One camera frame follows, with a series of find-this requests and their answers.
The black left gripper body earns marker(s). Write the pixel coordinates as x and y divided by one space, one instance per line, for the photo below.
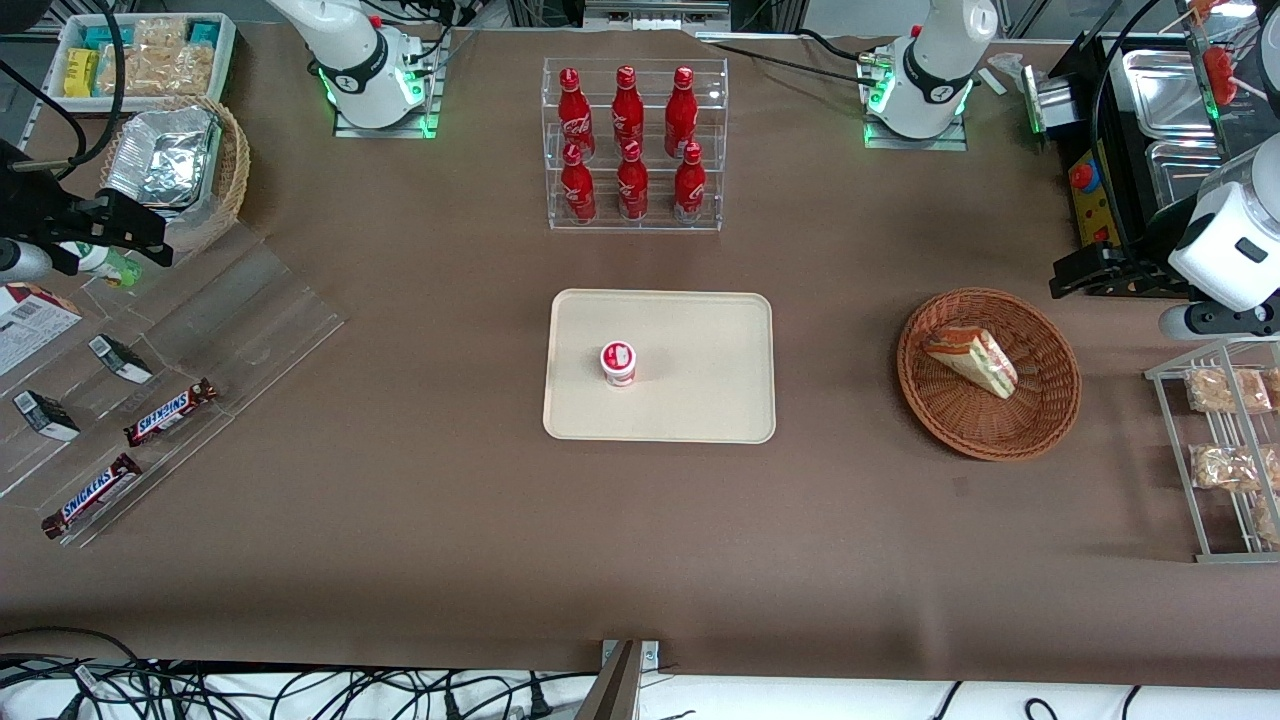
1143 262

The triangular sandwich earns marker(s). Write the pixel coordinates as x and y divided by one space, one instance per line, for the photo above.
975 360

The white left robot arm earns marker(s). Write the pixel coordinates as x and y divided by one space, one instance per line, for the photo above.
935 60

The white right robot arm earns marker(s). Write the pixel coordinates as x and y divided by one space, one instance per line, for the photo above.
350 60

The light wicker basket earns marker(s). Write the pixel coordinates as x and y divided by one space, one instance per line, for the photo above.
235 170

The round brown wicker basket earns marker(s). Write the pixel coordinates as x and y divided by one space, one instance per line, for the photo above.
960 425

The beige plastic tray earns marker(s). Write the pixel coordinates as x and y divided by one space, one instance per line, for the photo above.
700 400

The small white green bottle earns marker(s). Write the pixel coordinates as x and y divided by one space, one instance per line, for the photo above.
108 265

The silver foil container stack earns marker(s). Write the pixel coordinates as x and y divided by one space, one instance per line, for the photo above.
165 155

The small black white box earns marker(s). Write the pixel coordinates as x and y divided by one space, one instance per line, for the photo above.
120 359
45 415

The white red printed carton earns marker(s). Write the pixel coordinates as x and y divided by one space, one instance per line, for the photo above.
30 325

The steel warmer pan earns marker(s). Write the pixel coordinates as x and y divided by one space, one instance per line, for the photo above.
1180 175
1165 95

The clear acrylic stepped display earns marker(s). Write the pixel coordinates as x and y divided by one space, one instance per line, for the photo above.
250 320

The clear bag fried snack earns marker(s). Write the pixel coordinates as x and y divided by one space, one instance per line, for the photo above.
1268 520
1225 390
1225 467

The brown snickers bar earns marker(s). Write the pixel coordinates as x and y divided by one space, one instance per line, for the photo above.
170 412
92 496

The large clear cracker bag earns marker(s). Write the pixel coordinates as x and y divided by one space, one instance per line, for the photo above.
160 72

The yellow snack packet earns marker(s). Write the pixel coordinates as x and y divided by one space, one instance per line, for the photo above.
81 72

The black food warmer appliance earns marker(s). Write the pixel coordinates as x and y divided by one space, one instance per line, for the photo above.
1095 90

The white plastic bin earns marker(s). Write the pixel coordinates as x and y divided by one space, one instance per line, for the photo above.
228 60

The teal snack packet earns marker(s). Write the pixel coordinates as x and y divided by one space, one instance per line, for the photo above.
203 32
105 37

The small clear cracker bag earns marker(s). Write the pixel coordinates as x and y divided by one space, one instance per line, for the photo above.
160 32

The crumpled clear plastic wrap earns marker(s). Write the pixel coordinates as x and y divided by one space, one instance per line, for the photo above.
1008 65

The red sausage on skewer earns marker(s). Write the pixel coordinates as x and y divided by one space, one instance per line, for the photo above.
1218 75

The brown table cover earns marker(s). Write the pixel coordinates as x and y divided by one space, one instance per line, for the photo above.
400 550

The red cola bottle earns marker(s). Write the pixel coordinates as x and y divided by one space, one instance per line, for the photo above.
578 190
681 112
632 188
689 190
627 110
572 115

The clear acrylic bottle rack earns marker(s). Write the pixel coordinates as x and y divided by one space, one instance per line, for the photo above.
655 226

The red white yogurt cup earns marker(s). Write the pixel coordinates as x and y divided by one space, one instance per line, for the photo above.
618 362

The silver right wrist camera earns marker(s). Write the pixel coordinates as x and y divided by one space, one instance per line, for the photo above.
22 261

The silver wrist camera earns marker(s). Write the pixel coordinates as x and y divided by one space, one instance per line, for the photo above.
22 261
1215 322

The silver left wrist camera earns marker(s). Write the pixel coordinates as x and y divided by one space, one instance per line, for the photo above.
1215 322

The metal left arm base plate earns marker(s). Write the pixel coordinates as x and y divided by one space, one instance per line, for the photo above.
915 142

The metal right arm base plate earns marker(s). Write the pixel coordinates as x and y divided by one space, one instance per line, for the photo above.
385 132

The grey metal frame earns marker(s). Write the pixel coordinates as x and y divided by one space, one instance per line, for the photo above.
655 12

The grey metal post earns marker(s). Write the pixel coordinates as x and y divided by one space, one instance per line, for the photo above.
615 690

